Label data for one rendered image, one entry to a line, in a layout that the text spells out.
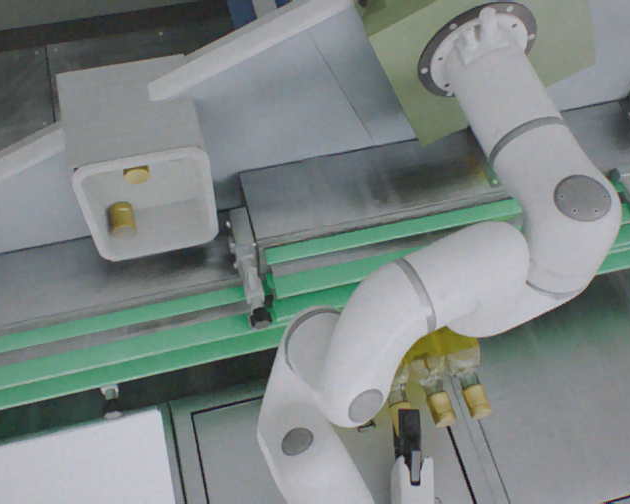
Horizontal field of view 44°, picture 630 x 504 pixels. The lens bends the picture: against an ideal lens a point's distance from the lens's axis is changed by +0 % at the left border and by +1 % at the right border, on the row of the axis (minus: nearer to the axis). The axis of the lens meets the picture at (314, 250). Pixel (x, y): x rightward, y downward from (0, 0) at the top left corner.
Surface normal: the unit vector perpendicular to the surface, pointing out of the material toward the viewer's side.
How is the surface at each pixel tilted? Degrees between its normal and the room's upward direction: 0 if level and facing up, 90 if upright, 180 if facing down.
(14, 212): 0
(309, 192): 90
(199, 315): 90
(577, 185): 98
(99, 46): 90
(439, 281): 74
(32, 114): 90
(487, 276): 51
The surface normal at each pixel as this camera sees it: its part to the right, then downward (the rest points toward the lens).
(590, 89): 0.25, 0.84
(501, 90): -0.40, -0.36
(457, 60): -0.86, -0.01
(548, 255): -0.57, 0.73
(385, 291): -0.05, -0.60
